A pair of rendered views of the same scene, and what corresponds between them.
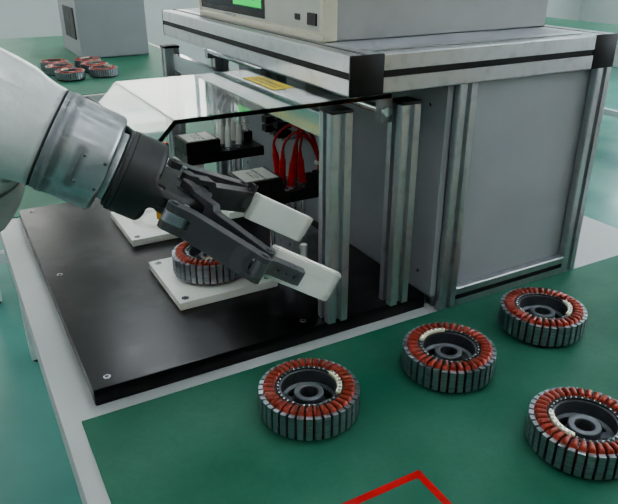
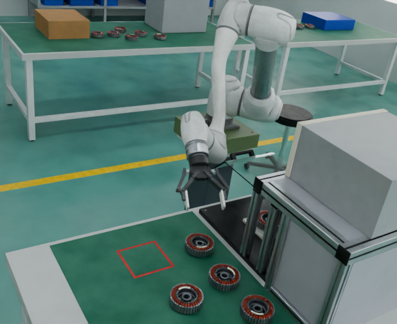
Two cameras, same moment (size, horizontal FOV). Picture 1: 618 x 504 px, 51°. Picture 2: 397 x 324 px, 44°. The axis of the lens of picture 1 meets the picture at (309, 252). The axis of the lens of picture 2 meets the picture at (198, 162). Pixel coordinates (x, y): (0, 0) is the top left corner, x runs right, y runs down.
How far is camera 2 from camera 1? 168 cm
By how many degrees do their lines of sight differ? 73
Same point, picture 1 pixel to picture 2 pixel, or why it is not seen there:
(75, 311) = (238, 202)
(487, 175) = (291, 258)
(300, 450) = (182, 245)
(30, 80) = (192, 133)
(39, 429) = not seen: hidden behind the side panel
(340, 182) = (252, 212)
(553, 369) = (226, 308)
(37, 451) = not seen: hidden behind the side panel
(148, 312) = (239, 215)
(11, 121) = (184, 137)
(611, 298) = not seen: outside the picture
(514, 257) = (297, 306)
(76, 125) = (189, 145)
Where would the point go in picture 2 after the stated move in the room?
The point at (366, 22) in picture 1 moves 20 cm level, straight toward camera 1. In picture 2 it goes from (299, 179) to (240, 171)
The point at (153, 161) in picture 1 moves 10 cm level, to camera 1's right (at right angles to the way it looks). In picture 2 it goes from (193, 161) to (194, 174)
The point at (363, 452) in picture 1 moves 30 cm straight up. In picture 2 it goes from (181, 256) to (191, 188)
